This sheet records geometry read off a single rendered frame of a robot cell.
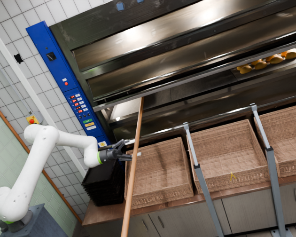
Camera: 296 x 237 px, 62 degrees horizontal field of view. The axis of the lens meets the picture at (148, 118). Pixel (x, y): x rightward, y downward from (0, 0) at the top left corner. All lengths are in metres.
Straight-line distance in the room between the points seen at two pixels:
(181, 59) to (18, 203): 1.45
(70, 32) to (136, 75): 0.60
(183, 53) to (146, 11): 0.42
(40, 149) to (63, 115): 0.93
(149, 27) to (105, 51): 0.38
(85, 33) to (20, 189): 1.18
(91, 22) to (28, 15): 0.47
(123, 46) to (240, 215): 1.63
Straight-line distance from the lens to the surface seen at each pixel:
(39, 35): 2.12
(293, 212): 2.37
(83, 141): 1.81
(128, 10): 1.93
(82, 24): 2.01
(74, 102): 2.22
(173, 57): 1.99
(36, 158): 1.47
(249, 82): 2.17
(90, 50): 2.06
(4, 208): 1.49
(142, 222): 2.23
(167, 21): 1.94
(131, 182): 1.46
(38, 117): 2.41
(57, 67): 2.14
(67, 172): 2.76
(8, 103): 2.53
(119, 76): 2.07
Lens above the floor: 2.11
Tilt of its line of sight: 27 degrees down
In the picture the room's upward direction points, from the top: 23 degrees counter-clockwise
